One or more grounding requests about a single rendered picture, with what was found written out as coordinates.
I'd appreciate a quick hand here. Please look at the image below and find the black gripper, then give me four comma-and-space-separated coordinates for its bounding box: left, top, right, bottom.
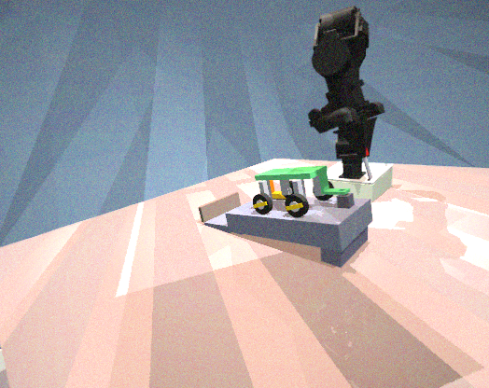
316, 75, 385, 159

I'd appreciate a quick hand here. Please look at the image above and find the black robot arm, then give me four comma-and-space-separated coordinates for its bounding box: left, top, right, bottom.
308, 6, 370, 180

